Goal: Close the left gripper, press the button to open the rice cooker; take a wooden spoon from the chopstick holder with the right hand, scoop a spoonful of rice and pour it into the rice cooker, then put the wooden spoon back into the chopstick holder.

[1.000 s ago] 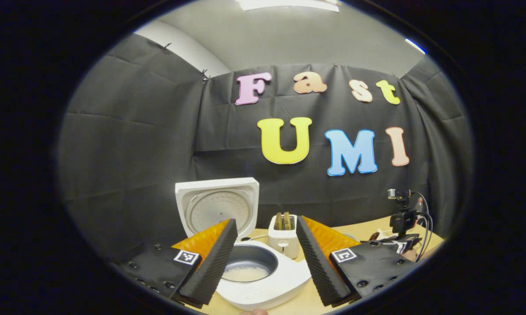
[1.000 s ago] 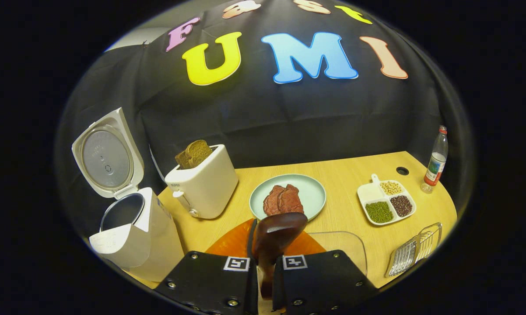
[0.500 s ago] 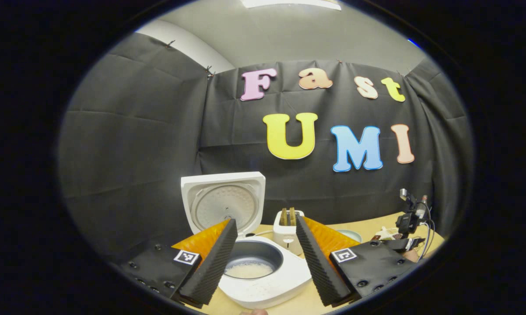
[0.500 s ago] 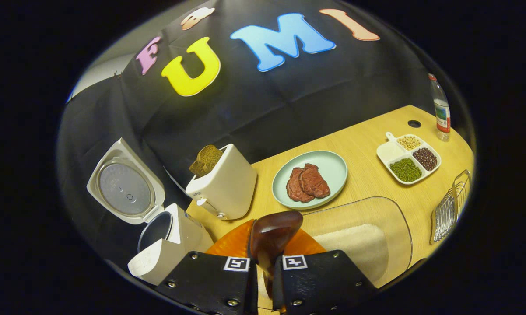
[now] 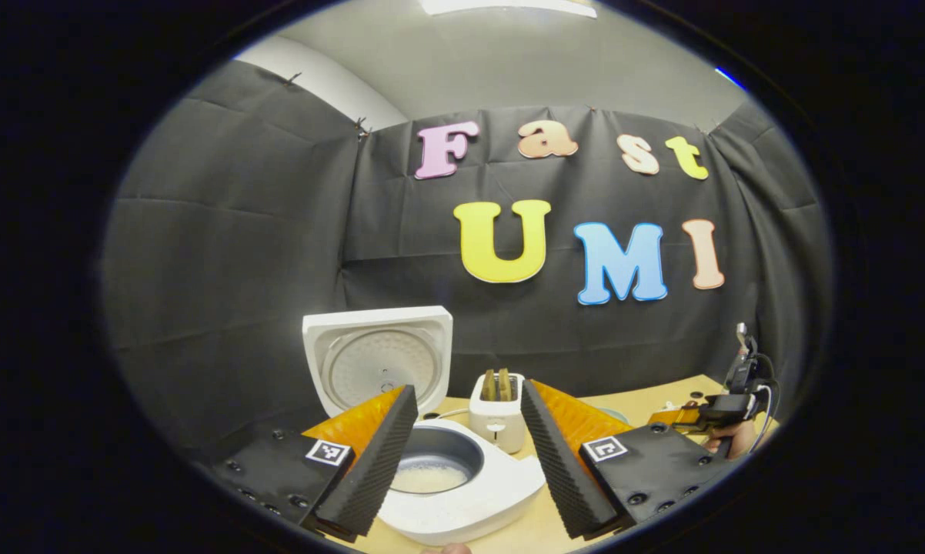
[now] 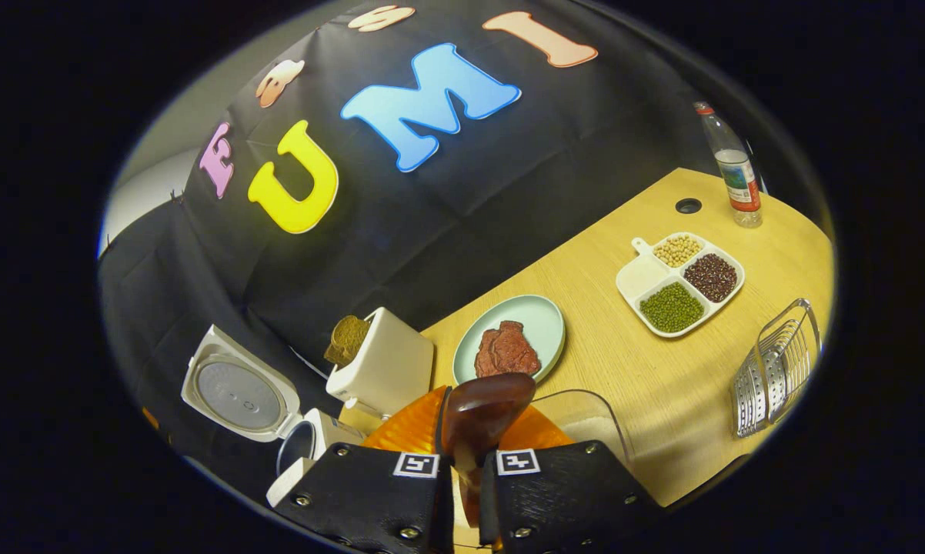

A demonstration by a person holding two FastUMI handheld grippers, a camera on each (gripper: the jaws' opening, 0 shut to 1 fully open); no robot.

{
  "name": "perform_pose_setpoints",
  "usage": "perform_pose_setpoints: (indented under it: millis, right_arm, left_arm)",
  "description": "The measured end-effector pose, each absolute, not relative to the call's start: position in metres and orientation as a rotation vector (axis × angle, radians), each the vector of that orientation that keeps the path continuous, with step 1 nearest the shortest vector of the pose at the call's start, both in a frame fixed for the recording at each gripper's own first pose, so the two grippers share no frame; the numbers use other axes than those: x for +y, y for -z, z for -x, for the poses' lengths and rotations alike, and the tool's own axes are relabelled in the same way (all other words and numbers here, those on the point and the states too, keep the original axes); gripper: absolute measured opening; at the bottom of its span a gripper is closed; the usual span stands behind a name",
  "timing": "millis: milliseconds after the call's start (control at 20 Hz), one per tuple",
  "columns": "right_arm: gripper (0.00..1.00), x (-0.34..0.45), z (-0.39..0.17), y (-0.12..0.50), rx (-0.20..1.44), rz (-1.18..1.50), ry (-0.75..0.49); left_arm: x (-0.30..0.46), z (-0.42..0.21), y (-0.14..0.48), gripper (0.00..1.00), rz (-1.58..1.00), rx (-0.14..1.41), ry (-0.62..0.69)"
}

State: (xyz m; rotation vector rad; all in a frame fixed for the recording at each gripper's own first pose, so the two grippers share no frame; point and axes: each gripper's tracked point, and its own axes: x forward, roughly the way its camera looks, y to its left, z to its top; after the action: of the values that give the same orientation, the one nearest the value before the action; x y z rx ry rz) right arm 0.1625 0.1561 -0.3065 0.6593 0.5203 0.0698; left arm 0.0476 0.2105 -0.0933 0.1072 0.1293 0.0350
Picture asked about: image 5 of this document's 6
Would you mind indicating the pale green plate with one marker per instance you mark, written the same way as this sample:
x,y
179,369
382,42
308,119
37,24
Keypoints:
x,y
615,416

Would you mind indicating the white toaster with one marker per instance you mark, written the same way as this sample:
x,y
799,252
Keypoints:
x,y
497,431

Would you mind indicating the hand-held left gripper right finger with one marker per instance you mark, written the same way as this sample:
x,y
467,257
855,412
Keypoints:
x,y
562,477

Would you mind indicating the brown toast slice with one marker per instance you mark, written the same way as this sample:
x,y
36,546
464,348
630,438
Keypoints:
x,y
505,383
489,385

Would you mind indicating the black backdrop cloth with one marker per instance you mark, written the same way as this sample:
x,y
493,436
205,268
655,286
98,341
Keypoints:
x,y
224,269

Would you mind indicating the white rice cooker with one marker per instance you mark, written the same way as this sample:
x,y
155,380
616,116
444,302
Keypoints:
x,y
470,508

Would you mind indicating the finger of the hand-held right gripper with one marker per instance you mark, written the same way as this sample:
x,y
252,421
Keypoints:
x,y
674,417

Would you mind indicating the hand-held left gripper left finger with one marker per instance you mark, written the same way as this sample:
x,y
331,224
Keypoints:
x,y
362,477

